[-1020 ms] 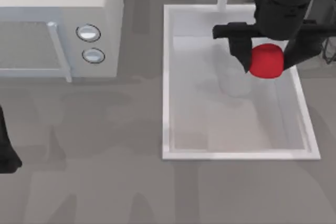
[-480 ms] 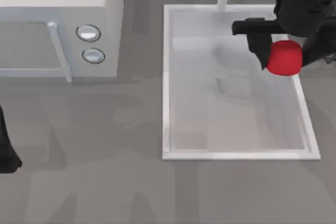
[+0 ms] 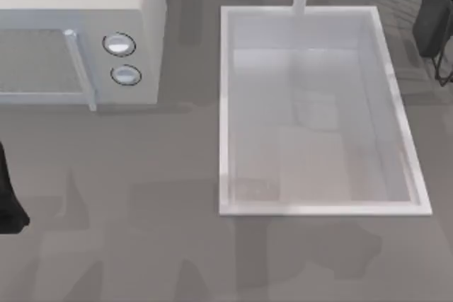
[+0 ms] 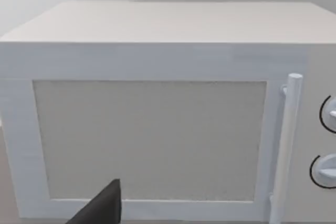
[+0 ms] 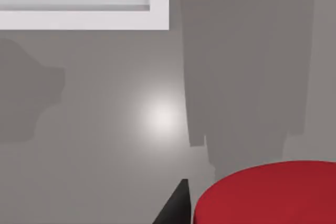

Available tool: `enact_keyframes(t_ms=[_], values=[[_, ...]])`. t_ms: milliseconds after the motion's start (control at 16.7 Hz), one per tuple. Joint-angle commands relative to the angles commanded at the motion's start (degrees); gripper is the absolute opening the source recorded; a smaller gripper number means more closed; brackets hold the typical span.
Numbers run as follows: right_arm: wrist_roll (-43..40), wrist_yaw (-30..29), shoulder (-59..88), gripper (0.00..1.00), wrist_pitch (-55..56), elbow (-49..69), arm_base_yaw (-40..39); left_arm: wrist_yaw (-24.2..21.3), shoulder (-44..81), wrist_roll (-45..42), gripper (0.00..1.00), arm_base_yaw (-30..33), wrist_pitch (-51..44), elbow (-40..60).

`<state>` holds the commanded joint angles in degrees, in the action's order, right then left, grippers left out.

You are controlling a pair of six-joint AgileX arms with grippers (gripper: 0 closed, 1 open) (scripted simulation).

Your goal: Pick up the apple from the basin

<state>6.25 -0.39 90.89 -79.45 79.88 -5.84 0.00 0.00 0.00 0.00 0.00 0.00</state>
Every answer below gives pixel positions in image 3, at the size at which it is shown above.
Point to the large microwave knob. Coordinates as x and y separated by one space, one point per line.
119 44

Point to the white sink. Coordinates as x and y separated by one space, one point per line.
318 111

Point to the microwave oven door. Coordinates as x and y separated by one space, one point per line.
32 61

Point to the small microwave knob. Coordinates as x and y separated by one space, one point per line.
126 75

